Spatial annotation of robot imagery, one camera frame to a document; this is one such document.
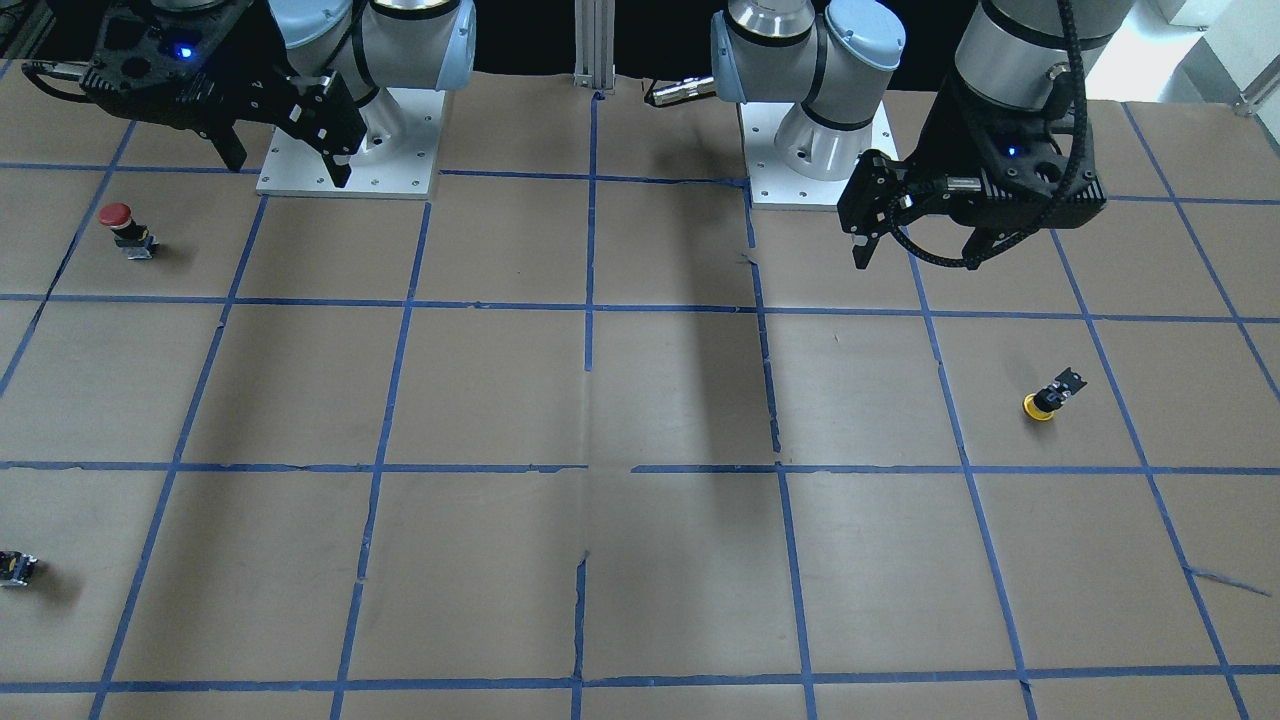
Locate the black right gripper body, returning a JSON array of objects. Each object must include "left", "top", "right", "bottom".
[{"left": 78, "top": 1, "right": 293, "bottom": 133}]

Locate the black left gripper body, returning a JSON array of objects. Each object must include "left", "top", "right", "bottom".
[{"left": 905, "top": 72, "right": 1107, "bottom": 229}]

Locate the yellow push button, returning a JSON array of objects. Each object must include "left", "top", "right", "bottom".
[{"left": 1021, "top": 366, "right": 1087, "bottom": 421}]

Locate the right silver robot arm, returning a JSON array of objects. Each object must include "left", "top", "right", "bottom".
[{"left": 76, "top": 1, "right": 477, "bottom": 199}]

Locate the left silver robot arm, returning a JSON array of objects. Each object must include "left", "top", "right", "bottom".
[{"left": 710, "top": 1, "right": 1132, "bottom": 270}]

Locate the red push button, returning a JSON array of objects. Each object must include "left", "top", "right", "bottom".
[{"left": 97, "top": 202, "right": 157, "bottom": 261}]

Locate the green push button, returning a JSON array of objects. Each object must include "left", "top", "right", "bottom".
[{"left": 1, "top": 550, "right": 40, "bottom": 588}]

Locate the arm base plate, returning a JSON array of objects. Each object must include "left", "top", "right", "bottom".
[
  {"left": 739, "top": 102, "right": 897, "bottom": 211},
  {"left": 256, "top": 88, "right": 449, "bottom": 200}
]

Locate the silver cable connector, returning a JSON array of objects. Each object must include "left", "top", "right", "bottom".
[{"left": 643, "top": 76, "right": 717, "bottom": 108}]

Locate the aluminium frame post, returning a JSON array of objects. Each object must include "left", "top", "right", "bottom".
[{"left": 573, "top": 0, "right": 616, "bottom": 94}]

